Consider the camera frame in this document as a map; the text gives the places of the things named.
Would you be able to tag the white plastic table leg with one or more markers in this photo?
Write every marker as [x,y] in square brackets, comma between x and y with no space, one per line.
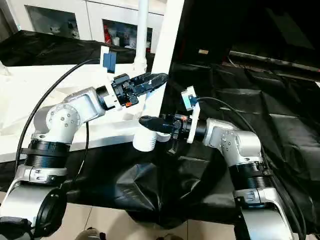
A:
[142,32]
[167,45]

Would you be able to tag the white plastic table top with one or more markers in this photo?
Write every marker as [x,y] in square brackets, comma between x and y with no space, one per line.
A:
[30,100]

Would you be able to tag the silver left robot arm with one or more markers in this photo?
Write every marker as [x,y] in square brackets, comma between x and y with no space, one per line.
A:
[60,130]

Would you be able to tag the small yellow label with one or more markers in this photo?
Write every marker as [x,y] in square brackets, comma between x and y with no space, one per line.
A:
[203,51]

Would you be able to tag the white glass-door cabinet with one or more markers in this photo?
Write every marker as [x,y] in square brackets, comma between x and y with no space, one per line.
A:
[65,15]

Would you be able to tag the black plastic mat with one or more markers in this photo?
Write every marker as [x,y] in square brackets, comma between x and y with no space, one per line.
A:
[280,115]

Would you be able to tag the black metal rod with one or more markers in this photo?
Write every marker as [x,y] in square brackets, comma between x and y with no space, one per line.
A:
[275,56]

